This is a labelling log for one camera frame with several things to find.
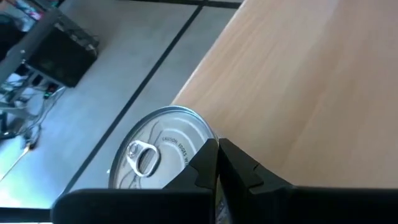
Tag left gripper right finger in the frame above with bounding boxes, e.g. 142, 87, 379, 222
218, 138, 398, 224

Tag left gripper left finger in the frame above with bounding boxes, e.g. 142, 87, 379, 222
50, 138, 220, 224

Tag green label can silver lid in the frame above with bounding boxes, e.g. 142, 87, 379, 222
108, 105, 226, 224

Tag black floor equipment case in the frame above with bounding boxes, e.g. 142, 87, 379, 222
26, 14, 101, 88

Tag grey metal leg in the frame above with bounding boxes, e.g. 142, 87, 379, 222
0, 8, 62, 85

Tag wooden shelf black metal frame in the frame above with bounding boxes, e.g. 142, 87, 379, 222
170, 0, 398, 190

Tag tangled floor cables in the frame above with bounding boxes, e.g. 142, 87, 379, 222
0, 71, 68, 156

